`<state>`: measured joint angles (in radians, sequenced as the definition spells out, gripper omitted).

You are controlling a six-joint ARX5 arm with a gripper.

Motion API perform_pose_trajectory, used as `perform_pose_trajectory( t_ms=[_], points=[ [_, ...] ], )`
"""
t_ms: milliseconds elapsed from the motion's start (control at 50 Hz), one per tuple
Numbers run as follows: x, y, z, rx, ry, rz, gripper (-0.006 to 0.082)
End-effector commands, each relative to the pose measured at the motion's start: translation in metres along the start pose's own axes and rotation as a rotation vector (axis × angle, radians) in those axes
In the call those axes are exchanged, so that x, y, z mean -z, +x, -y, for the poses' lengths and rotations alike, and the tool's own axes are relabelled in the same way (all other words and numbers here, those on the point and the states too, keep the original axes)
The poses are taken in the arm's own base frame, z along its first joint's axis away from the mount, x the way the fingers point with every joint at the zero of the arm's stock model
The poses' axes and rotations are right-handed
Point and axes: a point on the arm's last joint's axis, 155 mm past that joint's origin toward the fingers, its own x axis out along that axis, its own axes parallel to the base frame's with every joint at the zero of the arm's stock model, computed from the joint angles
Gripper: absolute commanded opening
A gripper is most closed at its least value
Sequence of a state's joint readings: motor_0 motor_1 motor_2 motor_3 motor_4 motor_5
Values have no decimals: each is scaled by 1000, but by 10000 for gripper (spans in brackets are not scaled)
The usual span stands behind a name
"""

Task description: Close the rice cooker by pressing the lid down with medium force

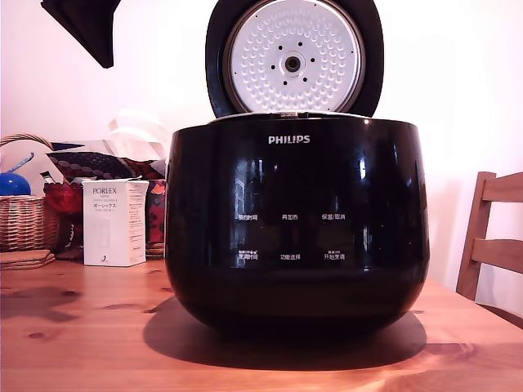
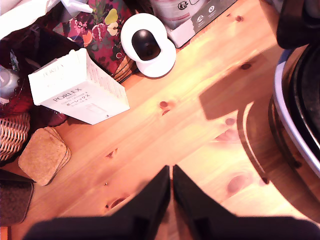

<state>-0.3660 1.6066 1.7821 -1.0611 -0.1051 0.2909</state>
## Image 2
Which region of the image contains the black rice cooker body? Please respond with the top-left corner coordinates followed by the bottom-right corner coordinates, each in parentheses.
top-left (268, 48), bottom-right (320, 181)

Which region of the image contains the square cork coaster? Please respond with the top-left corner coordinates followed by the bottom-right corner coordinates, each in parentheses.
top-left (44, 126), bottom-right (72, 176)
top-left (17, 128), bottom-right (68, 187)

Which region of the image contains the white Porlex carton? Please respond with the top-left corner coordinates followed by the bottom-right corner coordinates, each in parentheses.
top-left (27, 47), bottom-right (131, 126)

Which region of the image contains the round woven coaster stack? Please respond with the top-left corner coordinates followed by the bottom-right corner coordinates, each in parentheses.
top-left (112, 54), bottom-right (138, 84)

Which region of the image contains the dark grey mat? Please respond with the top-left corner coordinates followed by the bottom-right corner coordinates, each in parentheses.
top-left (0, 169), bottom-right (35, 226)

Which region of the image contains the wicker basket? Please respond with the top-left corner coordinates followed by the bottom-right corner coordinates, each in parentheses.
top-left (0, 112), bottom-right (31, 161)

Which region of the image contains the black inner pot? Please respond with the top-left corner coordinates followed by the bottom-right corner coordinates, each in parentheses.
top-left (289, 44), bottom-right (320, 161)

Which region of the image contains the floral fabric bag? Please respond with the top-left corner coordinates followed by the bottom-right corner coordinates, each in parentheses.
top-left (53, 0), bottom-right (136, 76)

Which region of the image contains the cardboard box with pot print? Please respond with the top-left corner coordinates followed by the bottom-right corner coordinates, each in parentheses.
top-left (149, 0), bottom-right (239, 49)

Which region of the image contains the clear plastic bottle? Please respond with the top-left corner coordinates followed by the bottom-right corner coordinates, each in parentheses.
top-left (0, 66), bottom-right (23, 106)

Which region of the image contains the dark red bag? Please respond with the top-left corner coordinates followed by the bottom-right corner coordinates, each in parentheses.
top-left (0, 23), bottom-right (83, 127)

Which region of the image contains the white cloth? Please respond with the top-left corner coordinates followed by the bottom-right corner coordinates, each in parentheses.
top-left (0, 0), bottom-right (94, 40)

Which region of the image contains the white round security camera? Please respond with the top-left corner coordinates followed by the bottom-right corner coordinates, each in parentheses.
top-left (120, 12), bottom-right (177, 79)

